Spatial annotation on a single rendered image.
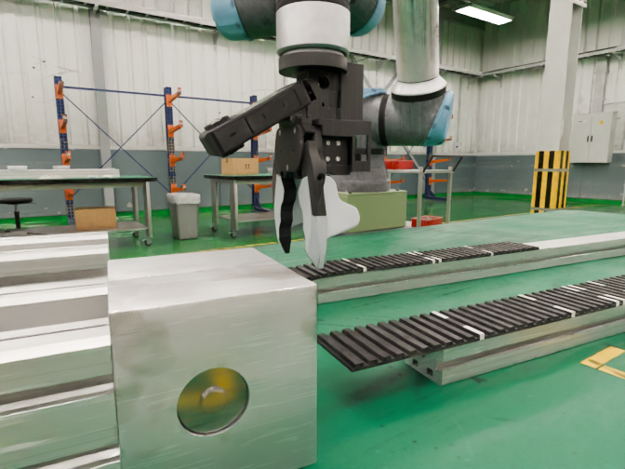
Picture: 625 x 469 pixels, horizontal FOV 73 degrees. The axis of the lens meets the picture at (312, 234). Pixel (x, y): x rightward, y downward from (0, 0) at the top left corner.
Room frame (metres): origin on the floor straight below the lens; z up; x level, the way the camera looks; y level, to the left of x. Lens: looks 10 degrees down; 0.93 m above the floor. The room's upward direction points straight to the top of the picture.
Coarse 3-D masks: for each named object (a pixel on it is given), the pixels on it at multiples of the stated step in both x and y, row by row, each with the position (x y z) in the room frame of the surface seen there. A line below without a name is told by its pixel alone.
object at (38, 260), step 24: (0, 240) 0.36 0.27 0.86; (24, 240) 0.36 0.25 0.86; (48, 240) 0.37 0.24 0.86; (72, 240) 0.38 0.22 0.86; (96, 240) 0.39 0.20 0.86; (0, 264) 0.29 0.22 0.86; (24, 264) 0.30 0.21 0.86; (48, 264) 0.31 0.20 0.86; (72, 264) 0.31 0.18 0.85; (96, 264) 0.32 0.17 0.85
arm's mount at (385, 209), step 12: (348, 192) 0.94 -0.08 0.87; (384, 192) 0.97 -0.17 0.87; (396, 192) 1.00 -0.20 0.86; (360, 204) 0.93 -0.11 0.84; (372, 204) 0.95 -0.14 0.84; (384, 204) 0.97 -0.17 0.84; (396, 204) 1.00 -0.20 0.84; (360, 216) 0.93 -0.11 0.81; (372, 216) 0.95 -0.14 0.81; (384, 216) 0.98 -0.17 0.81; (396, 216) 1.00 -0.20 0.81; (360, 228) 0.93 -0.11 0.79; (372, 228) 0.95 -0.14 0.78; (384, 228) 0.98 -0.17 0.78
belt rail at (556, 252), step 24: (552, 240) 0.66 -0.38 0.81; (576, 240) 0.66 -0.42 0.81; (600, 240) 0.66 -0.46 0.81; (624, 240) 0.69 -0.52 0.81; (432, 264) 0.51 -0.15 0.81; (456, 264) 0.53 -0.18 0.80; (480, 264) 0.54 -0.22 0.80; (504, 264) 0.57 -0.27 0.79; (528, 264) 0.59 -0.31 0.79; (552, 264) 0.61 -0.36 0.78; (336, 288) 0.46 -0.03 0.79; (360, 288) 0.46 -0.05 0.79; (384, 288) 0.48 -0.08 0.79; (408, 288) 0.49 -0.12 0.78
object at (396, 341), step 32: (576, 288) 0.39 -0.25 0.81; (608, 288) 0.38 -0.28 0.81; (416, 320) 0.30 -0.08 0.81; (448, 320) 0.30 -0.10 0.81; (480, 320) 0.30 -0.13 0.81; (512, 320) 0.30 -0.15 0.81; (544, 320) 0.31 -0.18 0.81; (352, 352) 0.25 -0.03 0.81; (384, 352) 0.25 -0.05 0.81; (416, 352) 0.25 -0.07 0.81
